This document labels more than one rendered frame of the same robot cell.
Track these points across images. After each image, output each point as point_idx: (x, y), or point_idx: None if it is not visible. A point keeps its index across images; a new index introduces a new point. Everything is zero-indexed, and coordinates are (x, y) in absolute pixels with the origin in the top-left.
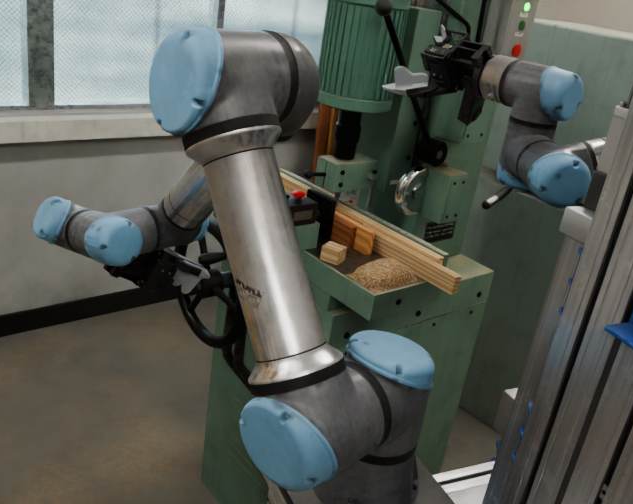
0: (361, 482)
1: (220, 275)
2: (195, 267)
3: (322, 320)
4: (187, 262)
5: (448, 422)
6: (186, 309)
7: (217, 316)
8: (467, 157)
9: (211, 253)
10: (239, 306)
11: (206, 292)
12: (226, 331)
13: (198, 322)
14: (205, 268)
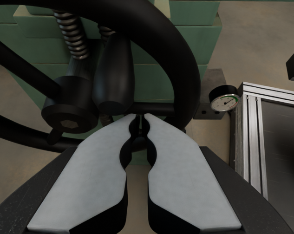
0: None
1: (86, 81)
2: (233, 178)
3: (202, 39)
4: (198, 200)
5: None
6: (49, 145)
7: (35, 101)
8: None
9: (115, 61)
10: (194, 107)
11: (95, 123)
12: (107, 122)
13: (78, 143)
14: (53, 91)
